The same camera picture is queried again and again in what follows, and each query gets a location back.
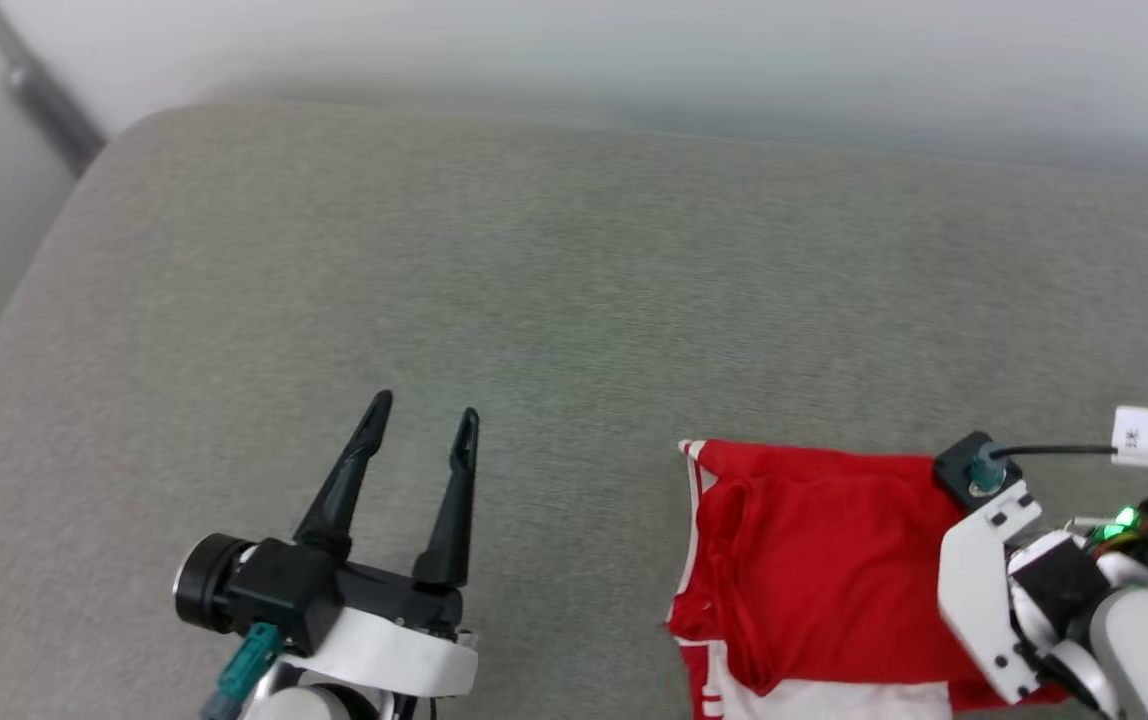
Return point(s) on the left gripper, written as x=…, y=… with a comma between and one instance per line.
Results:
x=394, y=650

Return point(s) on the red and white garment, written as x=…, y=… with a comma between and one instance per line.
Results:
x=824, y=560

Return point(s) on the dark grey wall strip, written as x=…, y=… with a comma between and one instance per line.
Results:
x=54, y=110

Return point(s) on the grey fabric sofa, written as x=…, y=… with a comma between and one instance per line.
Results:
x=534, y=280

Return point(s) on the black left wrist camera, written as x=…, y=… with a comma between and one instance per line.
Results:
x=274, y=585

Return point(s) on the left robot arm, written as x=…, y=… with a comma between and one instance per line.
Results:
x=314, y=705

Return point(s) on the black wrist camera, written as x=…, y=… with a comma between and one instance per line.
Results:
x=954, y=468
x=274, y=585

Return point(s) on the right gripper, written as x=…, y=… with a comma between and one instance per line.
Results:
x=979, y=580

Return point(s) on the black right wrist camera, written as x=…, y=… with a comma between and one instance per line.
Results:
x=954, y=468

